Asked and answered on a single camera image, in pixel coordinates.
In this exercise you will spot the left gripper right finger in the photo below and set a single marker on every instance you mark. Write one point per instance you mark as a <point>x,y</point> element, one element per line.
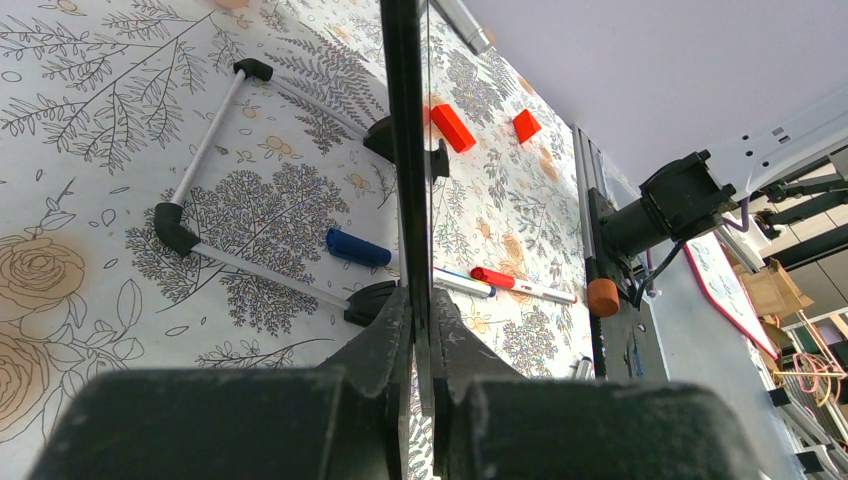
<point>491,422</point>

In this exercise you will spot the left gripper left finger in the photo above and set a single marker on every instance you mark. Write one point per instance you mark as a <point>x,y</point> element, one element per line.
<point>345,418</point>

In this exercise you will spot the white whiteboard black frame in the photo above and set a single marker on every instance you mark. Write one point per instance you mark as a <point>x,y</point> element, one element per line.
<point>401,33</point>

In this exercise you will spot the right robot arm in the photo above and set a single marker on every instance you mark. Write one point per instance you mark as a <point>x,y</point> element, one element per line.
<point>687,197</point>

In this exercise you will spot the black capped marker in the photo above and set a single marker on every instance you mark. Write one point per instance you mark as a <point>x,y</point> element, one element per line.
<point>584,369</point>

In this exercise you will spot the red capped marker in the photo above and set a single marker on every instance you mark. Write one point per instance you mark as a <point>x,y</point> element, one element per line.
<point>504,281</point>

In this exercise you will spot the brown small block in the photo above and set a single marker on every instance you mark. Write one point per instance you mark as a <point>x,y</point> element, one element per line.
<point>603,298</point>

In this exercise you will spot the blue capped marker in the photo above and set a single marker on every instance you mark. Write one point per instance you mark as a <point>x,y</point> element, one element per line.
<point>356,250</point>

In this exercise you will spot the floral patterned mat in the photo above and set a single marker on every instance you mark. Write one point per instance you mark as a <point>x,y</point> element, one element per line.
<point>103,106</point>

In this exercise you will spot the red wedge block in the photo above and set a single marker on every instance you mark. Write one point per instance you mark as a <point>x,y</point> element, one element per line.
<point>525,126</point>

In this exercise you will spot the red rectangular block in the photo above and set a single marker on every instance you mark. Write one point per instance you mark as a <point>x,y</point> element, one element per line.
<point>455,132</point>

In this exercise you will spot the silver grey microphone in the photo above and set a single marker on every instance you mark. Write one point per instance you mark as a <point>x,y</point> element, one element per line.
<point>457,15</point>

